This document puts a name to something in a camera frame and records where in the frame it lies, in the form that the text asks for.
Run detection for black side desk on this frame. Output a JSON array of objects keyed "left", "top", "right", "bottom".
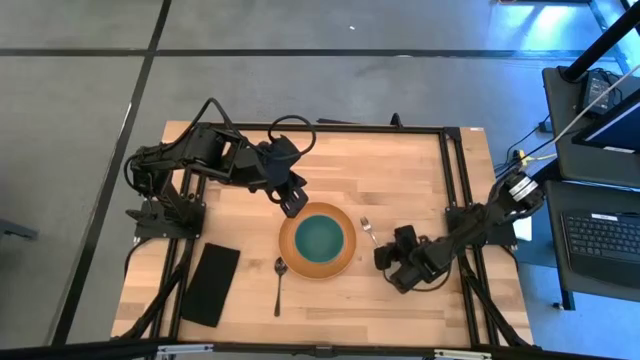
[{"left": 509, "top": 64, "right": 640, "bottom": 311}]

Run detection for dark computer monitor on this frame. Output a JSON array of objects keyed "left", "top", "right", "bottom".
[{"left": 571, "top": 89, "right": 640, "bottom": 154}]

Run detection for orange plate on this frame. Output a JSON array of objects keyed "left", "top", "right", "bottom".
[{"left": 278, "top": 201, "right": 358, "bottom": 281}]

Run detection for black power adapter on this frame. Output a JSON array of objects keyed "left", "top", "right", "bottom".
[{"left": 581, "top": 69, "right": 620, "bottom": 115}]

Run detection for black aluminium table frame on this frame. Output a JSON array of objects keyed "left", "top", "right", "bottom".
[{"left": 113, "top": 112, "right": 537, "bottom": 357}]

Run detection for grey floor object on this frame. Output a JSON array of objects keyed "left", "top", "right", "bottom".
[{"left": 0, "top": 218, "right": 39, "bottom": 242}]

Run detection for black arm elbow cable loop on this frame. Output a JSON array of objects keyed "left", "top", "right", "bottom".
[{"left": 191, "top": 96, "right": 237, "bottom": 141}]

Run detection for dark metal spoon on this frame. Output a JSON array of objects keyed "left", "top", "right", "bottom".
[{"left": 273, "top": 256, "right": 289, "bottom": 318}]

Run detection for black laptop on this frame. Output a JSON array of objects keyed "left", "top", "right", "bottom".
[{"left": 559, "top": 183, "right": 640, "bottom": 290}]

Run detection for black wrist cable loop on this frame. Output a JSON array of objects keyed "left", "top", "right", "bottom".
[{"left": 267, "top": 114, "right": 318, "bottom": 163}]

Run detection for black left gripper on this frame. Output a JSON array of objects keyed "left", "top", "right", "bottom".
[{"left": 258, "top": 135, "right": 310, "bottom": 220}]

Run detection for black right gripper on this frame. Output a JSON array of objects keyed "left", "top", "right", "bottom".
[{"left": 373, "top": 224, "right": 452, "bottom": 295}]

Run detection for black cloth napkin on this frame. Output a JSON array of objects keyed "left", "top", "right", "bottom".
[{"left": 179, "top": 241, "right": 242, "bottom": 329}]

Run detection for teal bowl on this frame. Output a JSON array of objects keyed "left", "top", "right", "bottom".
[{"left": 293, "top": 214, "right": 346, "bottom": 265}]

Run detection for white cable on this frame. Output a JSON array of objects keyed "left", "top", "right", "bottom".
[{"left": 551, "top": 63, "right": 640, "bottom": 145}]

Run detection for black floor cable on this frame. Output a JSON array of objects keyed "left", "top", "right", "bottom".
[{"left": 493, "top": 113, "right": 557, "bottom": 179}]

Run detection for silver fork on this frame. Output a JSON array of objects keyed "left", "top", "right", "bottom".
[{"left": 360, "top": 215, "right": 381, "bottom": 248}]

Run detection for silver frame bracket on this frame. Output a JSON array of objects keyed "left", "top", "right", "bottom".
[
  {"left": 432, "top": 348, "right": 494, "bottom": 360},
  {"left": 156, "top": 343, "right": 215, "bottom": 358}
]

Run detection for black slanted pole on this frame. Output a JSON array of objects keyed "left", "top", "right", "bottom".
[{"left": 563, "top": 0, "right": 640, "bottom": 84}]

